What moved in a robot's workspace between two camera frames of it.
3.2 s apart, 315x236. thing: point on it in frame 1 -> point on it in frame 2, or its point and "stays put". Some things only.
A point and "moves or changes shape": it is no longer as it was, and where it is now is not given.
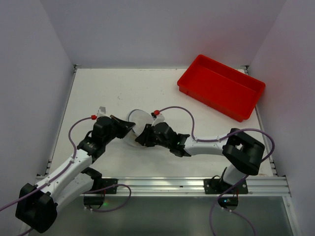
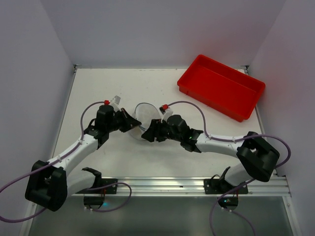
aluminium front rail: x=189 y=186 stays put
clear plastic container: x=140 y=118 moves or changes shape
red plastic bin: x=221 y=88 stays put
